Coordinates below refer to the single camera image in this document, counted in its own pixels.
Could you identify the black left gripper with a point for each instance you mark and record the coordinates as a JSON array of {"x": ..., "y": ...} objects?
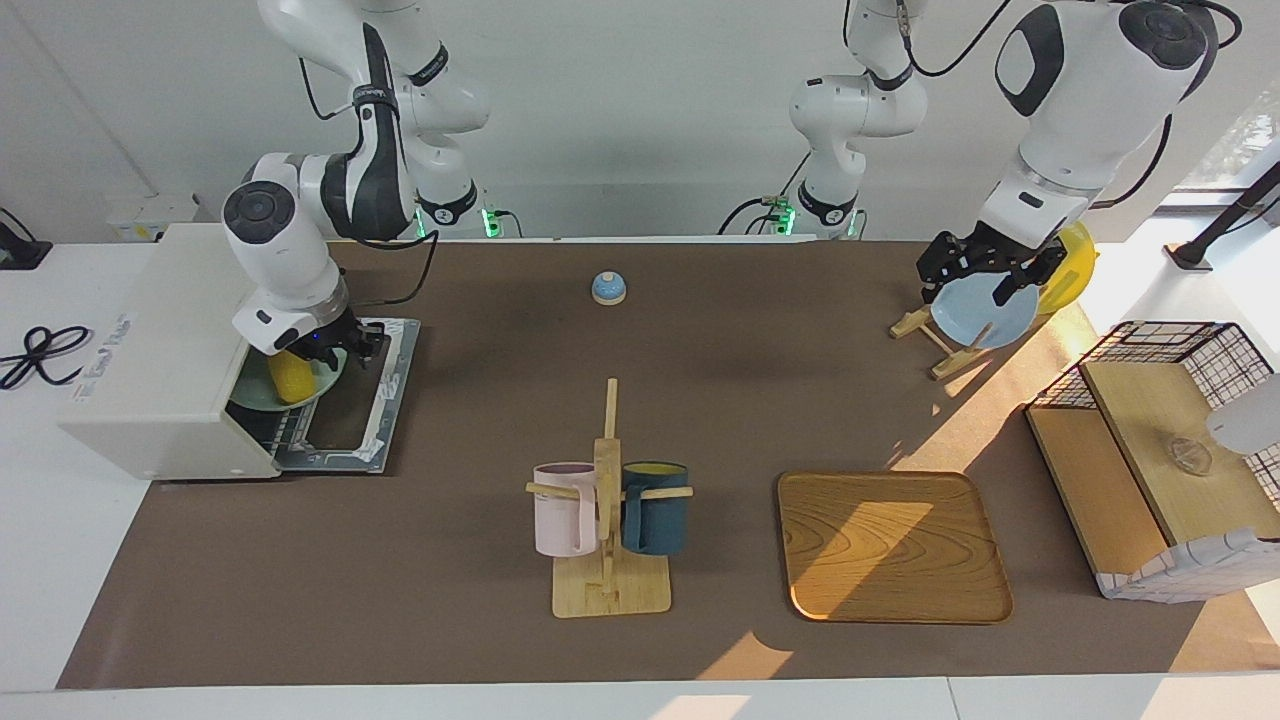
[{"x": 1000, "y": 255}]

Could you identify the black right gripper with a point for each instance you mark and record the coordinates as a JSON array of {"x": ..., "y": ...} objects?
[{"x": 335, "y": 330}]

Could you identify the glass oven door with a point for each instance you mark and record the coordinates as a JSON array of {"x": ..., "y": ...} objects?
[{"x": 385, "y": 400}]

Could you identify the pale green plate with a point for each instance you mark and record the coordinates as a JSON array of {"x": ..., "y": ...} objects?
[{"x": 255, "y": 392}]

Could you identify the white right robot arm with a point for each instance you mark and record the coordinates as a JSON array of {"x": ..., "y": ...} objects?
[{"x": 290, "y": 240}]

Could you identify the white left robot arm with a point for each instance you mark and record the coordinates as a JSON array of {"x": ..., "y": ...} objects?
[{"x": 1070, "y": 110}]

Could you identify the white toaster oven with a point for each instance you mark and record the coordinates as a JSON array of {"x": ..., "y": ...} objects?
[{"x": 160, "y": 340}]

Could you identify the light blue plate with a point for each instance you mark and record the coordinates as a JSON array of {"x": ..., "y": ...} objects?
[{"x": 975, "y": 310}]

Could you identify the wooden plate rack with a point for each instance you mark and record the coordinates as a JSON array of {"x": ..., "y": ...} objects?
[{"x": 915, "y": 322}]

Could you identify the yellow plate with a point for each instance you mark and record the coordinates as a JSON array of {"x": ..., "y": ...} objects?
[{"x": 1070, "y": 270}]

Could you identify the brown table mat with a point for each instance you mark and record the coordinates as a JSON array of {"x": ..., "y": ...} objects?
[{"x": 750, "y": 400}]

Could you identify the blue bell with wooden knob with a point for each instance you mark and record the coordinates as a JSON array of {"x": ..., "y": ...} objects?
[{"x": 609, "y": 288}]

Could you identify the pink mug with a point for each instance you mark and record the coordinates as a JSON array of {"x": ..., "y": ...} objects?
[{"x": 563, "y": 515}]

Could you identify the clear glass object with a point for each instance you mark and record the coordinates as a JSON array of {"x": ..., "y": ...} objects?
[{"x": 1191, "y": 456}]

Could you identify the wooden serving tray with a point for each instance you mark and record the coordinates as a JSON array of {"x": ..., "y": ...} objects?
[{"x": 890, "y": 550}]

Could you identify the white rounded blurry object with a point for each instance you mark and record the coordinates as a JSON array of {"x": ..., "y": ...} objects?
[{"x": 1250, "y": 415}]

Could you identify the black clamp base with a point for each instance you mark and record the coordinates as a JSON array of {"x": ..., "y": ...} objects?
[{"x": 20, "y": 250}]

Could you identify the dark blue mug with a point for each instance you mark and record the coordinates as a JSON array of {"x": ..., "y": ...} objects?
[{"x": 655, "y": 520}]

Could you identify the white checked cloth liner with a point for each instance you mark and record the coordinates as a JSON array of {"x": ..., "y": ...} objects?
[{"x": 1180, "y": 575}]

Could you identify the wooden mug tree stand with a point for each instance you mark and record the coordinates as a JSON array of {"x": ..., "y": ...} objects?
[{"x": 610, "y": 590}]

